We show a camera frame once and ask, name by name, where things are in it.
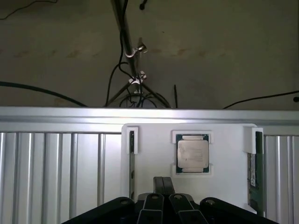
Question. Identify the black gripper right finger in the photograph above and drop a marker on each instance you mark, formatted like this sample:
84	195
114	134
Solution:
180	210

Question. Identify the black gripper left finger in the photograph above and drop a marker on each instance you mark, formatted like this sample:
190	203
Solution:
149	210

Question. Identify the CPU chip silver lid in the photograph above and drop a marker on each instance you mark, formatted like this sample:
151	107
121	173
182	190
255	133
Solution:
192	154

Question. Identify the white parts rack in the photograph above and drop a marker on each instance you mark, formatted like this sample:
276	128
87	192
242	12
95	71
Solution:
151	151

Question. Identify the black upright stick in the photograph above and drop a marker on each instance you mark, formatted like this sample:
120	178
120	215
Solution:
175	95

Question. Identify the silver tripod stand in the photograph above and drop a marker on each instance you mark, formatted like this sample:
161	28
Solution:
127	35

